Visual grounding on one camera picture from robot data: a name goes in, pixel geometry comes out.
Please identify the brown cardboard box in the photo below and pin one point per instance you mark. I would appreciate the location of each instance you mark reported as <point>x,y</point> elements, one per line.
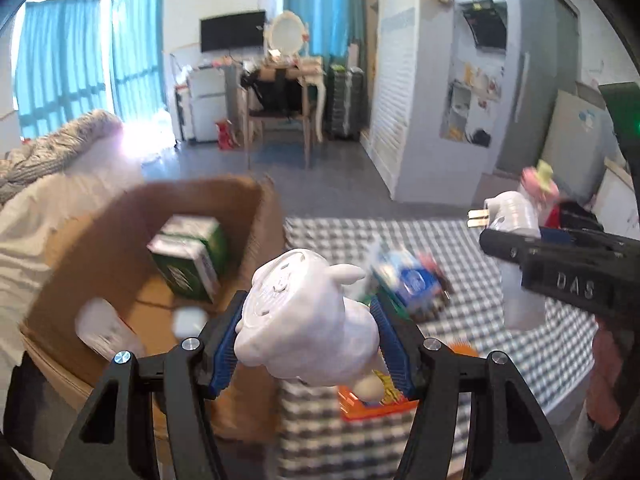
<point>125,210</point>

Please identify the orange printed packet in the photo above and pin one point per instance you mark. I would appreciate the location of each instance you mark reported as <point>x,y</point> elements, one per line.
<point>357,408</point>

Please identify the white plastic bottle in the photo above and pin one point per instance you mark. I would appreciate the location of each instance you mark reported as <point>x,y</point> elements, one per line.
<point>512,212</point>

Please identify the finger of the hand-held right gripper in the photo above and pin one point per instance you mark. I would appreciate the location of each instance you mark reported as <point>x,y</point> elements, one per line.
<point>580,225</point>
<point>500,245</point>

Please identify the black television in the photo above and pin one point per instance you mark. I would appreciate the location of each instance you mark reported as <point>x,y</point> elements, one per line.
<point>232,32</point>

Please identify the white oval mirror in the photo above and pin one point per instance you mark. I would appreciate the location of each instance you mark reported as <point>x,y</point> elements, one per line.
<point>285,35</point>

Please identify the pink flower ornament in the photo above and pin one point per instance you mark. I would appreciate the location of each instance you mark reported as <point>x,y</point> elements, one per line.
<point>540,180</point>

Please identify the blue and white packet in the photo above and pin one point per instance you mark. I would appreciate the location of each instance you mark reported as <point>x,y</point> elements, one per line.
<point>407,280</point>

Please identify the black range hood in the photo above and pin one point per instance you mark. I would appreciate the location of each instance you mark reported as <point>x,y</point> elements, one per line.
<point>487,30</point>

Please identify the green and white carton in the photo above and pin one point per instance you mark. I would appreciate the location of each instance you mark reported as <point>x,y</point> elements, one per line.
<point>190,260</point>

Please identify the person's right hand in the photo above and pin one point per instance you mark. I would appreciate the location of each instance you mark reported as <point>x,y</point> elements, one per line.
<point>610,375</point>

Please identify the checked tablecloth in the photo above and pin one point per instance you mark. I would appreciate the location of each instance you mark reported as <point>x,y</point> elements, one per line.
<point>475,285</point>

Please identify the blue window curtain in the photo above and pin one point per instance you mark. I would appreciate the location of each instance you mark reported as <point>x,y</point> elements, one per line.
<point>320,10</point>
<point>65,60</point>

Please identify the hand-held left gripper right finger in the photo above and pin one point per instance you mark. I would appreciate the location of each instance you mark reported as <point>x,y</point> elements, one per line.
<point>395,360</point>

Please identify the red bag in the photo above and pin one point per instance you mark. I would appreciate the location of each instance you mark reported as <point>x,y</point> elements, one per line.
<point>227,135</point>

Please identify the white shutter door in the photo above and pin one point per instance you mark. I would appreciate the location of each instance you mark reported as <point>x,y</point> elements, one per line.
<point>395,110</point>

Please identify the black bag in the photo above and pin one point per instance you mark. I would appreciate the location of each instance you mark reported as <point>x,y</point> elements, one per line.
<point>272,92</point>

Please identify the small red object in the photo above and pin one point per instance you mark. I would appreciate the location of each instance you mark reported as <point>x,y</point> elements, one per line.
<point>552,215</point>

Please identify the wooden chair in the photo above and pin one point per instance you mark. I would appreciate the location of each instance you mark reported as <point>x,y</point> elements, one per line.
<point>306,130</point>

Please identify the white rabbit-shaped toy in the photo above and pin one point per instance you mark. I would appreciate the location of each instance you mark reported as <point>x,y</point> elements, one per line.
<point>300,320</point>

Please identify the white bed sheet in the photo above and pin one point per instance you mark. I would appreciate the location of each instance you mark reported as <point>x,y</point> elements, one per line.
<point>30,240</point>

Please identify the grey door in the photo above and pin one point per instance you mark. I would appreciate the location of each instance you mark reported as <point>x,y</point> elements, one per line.
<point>540,85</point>

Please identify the orange round object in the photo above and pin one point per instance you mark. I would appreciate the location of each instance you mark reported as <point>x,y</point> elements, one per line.
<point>462,349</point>

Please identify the small white object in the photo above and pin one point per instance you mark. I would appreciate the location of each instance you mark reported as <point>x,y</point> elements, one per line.
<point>190,322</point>

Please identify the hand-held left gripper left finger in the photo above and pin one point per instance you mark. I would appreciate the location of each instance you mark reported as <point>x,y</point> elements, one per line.
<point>220,365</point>

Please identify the dark snack packet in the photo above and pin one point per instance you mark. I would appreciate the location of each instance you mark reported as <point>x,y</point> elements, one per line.
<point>444,287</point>

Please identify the grey patterned blanket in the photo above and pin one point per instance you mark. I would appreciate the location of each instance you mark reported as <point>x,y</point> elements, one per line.
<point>55,145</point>

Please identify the white dressing table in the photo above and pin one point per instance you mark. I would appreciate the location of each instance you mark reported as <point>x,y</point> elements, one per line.
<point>312,72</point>

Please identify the dark drawer tower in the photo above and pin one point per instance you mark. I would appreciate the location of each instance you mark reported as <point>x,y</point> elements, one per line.
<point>345,105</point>

